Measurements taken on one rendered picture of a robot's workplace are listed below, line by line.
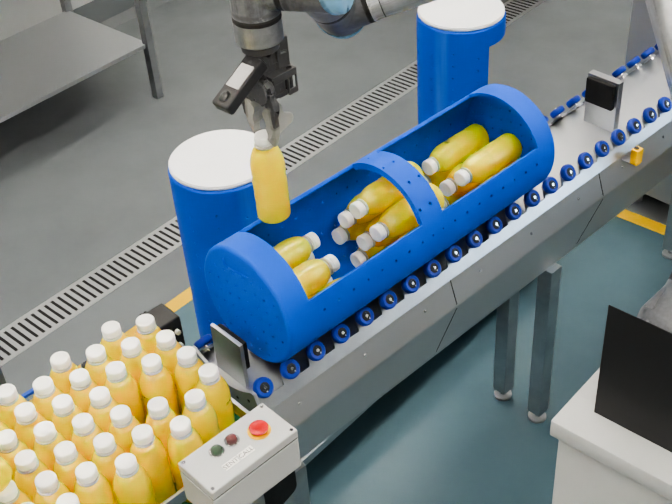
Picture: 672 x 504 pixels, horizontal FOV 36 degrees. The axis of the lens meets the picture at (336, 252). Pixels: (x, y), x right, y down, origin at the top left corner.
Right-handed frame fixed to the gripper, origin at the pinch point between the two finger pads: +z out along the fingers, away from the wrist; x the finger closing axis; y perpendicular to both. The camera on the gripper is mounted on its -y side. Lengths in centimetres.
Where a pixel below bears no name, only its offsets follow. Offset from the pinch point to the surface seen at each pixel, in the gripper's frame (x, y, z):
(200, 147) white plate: 63, 25, 41
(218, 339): 1.8, -17.6, 42.6
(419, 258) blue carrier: -14.7, 27.3, 39.1
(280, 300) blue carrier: -12.4, -10.5, 27.8
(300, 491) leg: -10, -11, 90
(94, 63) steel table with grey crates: 257, 100, 115
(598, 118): 0, 116, 51
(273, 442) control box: -34, -32, 35
